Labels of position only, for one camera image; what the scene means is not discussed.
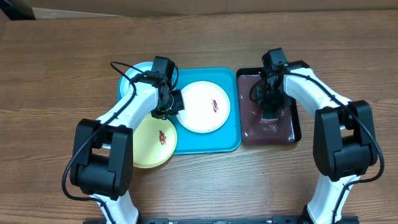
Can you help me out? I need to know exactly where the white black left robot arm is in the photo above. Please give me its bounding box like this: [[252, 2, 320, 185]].
[[62, 82, 183, 223]]

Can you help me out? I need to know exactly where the white plate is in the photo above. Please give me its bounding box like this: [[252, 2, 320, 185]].
[[177, 81, 231, 134]]

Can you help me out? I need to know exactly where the cardboard panel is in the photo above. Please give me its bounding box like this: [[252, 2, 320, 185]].
[[25, 0, 397, 16]]

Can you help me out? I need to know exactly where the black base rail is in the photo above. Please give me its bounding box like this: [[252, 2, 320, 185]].
[[83, 215, 360, 224]]

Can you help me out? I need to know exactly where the yellow plate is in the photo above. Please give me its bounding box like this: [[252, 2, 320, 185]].
[[133, 114, 178, 169]]

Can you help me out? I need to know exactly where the green sponge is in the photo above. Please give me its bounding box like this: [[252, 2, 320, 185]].
[[262, 110, 279, 120]]

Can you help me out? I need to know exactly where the black tray with water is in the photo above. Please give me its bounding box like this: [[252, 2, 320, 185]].
[[236, 67, 302, 145]]

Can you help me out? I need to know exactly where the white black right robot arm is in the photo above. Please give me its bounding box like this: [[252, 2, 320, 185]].
[[256, 59, 384, 223]]

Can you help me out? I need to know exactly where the light blue plate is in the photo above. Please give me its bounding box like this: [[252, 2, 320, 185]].
[[118, 62, 153, 100]]

